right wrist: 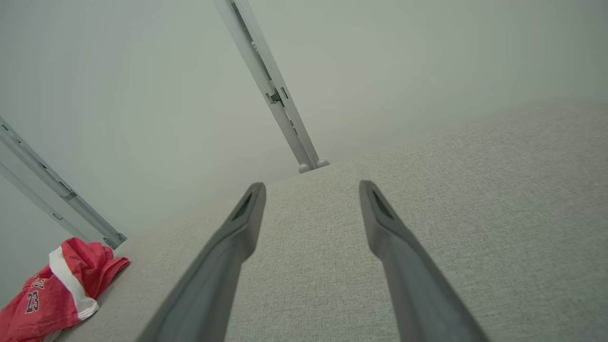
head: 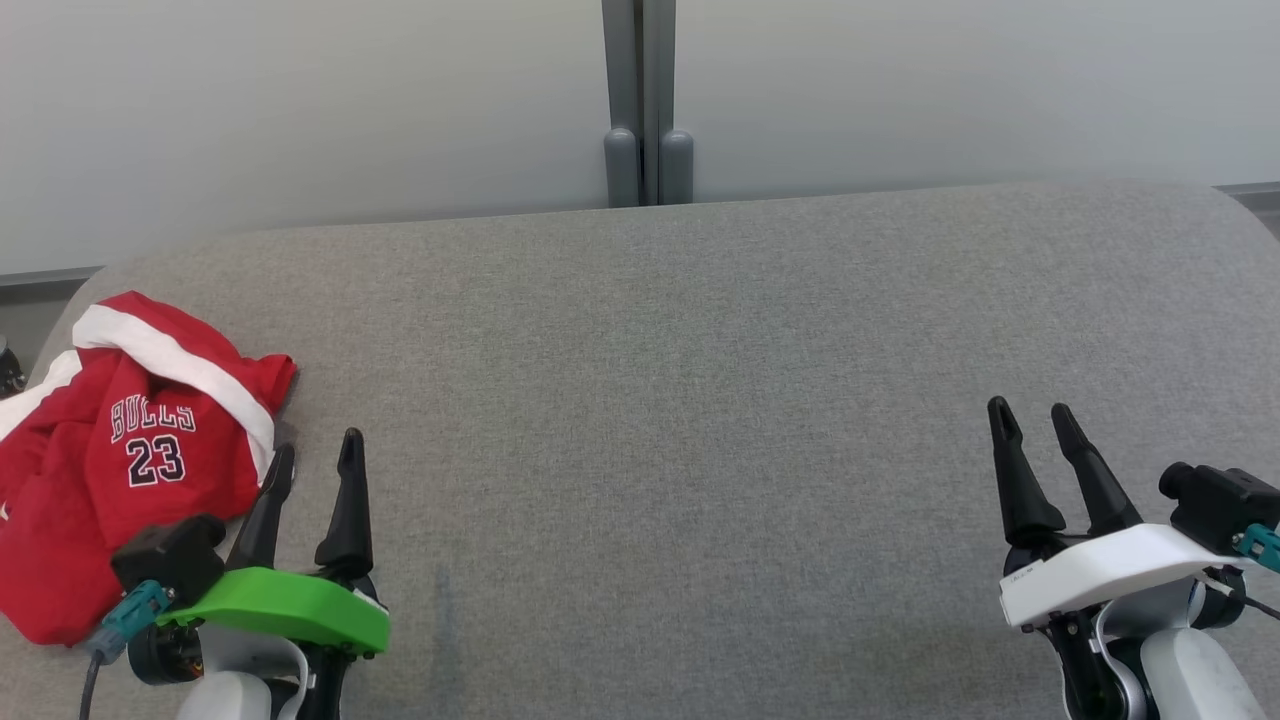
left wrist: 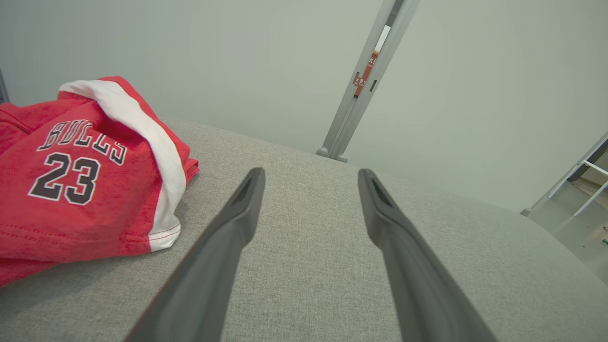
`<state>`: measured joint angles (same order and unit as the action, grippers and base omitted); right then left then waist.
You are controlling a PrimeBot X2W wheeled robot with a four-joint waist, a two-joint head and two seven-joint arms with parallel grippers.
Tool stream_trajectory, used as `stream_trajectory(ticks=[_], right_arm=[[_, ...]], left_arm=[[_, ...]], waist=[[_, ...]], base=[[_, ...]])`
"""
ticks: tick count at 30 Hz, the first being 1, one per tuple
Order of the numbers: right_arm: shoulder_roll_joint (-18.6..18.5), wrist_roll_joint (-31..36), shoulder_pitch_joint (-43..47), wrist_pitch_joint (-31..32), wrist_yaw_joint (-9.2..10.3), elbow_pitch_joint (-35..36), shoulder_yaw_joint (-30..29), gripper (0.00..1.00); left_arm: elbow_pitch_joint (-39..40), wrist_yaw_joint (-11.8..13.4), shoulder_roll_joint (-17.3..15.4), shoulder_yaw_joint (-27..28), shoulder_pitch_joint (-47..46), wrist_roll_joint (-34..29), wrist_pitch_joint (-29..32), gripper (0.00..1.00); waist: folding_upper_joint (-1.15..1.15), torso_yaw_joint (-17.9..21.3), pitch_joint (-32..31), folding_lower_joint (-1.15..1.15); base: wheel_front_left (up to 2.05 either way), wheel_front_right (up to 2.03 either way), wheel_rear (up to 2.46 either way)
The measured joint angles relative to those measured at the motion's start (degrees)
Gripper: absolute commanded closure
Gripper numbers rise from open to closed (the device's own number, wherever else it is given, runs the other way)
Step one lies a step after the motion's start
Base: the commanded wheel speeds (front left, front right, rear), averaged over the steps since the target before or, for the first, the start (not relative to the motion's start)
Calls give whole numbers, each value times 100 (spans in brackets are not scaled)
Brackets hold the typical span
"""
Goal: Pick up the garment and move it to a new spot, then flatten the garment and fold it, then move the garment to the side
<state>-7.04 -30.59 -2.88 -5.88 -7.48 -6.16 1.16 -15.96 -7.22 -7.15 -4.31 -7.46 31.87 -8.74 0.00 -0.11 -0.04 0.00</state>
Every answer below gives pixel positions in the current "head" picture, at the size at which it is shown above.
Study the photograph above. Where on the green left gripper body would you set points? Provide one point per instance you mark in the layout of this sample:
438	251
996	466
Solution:
290	605

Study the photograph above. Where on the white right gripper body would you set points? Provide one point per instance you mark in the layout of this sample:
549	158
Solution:
1100	570

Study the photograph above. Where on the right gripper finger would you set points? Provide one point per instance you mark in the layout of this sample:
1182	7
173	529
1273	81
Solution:
1022	490
1098	490

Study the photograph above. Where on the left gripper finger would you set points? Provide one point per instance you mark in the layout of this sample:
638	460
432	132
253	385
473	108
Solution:
350	520
262	520

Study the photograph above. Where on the red shorts white stripe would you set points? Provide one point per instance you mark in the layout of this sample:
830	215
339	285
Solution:
180	362

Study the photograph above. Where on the red jersey white sleeves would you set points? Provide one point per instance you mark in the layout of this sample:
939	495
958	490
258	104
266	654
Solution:
50	580

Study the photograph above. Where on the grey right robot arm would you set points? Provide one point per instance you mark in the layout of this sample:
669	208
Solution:
1190	670

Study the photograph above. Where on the grey metal partition support stand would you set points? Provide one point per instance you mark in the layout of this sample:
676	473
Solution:
9	372

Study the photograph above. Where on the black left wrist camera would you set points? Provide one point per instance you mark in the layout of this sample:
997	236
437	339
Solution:
170	555

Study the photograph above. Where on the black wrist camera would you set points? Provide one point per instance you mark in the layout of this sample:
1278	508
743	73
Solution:
170	555
1215	505

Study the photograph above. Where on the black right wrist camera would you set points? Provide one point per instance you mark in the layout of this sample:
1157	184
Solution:
1215	505

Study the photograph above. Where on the teal left camera connector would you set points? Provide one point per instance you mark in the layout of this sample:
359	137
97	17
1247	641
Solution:
130	615

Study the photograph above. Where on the teal camera connector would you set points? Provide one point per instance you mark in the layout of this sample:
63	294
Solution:
130	615
1262	547

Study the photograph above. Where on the teal right camera connector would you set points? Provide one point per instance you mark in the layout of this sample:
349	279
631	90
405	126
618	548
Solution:
1262	547

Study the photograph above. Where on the grey partition base rail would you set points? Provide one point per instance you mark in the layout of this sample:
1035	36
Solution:
1250	192
45	277

